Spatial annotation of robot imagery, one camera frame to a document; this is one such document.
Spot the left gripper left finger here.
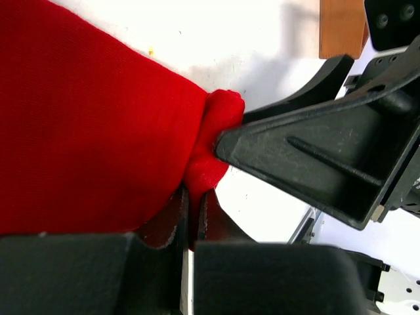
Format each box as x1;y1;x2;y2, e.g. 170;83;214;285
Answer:
1;187;188;314

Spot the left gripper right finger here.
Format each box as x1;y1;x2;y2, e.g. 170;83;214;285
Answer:
193;191;384;314

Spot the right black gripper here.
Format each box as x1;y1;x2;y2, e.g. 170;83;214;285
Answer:
215;1;419;230

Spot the red Christmas sock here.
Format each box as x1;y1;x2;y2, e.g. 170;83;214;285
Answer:
1;1;245;234

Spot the orange compartment tray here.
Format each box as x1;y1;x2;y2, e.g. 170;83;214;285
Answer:
319;0;369;59

